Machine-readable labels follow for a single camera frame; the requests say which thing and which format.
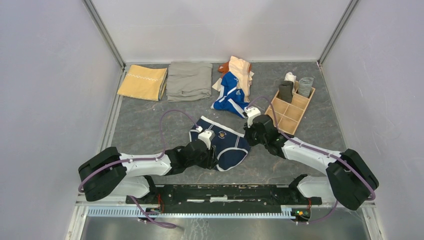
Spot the navy blue white-trimmed underwear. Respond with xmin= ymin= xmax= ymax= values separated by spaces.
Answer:
xmin=196 ymin=116 xmax=251 ymax=172

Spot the olive boxer briefs beige waistband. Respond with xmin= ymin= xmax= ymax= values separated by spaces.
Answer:
xmin=278 ymin=80 xmax=294 ymax=104

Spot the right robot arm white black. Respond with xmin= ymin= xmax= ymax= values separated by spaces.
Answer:
xmin=243 ymin=114 xmax=380 ymax=211

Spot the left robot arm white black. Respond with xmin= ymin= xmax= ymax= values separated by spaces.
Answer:
xmin=78 ymin=140 xmax=218 ymax=204

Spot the royal blue white-striped underwear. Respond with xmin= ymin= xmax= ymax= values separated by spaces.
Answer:
xmin=210 ymin=72 xmax=249 ymax=119

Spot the peach orange underwear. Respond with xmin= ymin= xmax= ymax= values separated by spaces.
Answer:
xmin=212 ymin=56 xmax=254 ymax=103

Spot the wooden compartment organizer box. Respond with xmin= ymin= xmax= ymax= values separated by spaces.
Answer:
xmin=265 ymin=81 xmax=315 ymax=135

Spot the rolled white cloth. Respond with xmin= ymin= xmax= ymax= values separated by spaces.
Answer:
xmin=283 ymin=72 xmax=297 ymax=93

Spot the rolled grey striped cloth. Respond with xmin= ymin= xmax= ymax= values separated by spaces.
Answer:
xmin=297 ymin=77 xmax=314 ymax=98

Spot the folded grey cloth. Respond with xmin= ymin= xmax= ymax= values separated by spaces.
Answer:
xmin=166 ymin=61 xmax=213 ymax=102

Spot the folded yellow cloth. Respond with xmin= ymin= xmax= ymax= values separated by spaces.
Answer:
xmin=117 ymin=65 xmax=168 ymax=101

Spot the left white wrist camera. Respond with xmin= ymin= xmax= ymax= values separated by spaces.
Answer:
xmin=196 ymin=126 xmax=215 ymax=150

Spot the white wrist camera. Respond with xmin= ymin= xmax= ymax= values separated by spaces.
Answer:
xmin=244 ymin=107 xmax=261 ymax=128
xmin=196 ymin=126 xmax=215 ymax=150

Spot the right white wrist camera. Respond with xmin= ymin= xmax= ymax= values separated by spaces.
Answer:
xmin=244 ymin=107 xmax=261 ymax=128

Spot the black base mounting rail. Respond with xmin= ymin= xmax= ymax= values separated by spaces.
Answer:
xmin=137 ymin=184 xmax=323 ymax=214

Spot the aluminium frame rail front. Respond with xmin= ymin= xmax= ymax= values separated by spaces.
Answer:
xmin=75 ymin=198 xmax=377 ymax=220

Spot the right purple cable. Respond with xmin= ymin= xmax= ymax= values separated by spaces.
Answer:
xmin=246 ymin=96 xmax=377 ymax=225

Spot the right corner aluminium post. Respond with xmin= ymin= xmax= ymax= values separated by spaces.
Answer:
xmin=317 ymin=0 xmax=360 ymax=68

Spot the corner aluminium post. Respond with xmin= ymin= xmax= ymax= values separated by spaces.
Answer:
xmin=317 ymin=0 xmax=360 ymax=68
xmin=82 ymin=0 xmax=126 ymax=69

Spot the left corner aluminium post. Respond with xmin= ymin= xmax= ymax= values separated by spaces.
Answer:
xmin=82 ymin=0 xmax=126 ymax=69

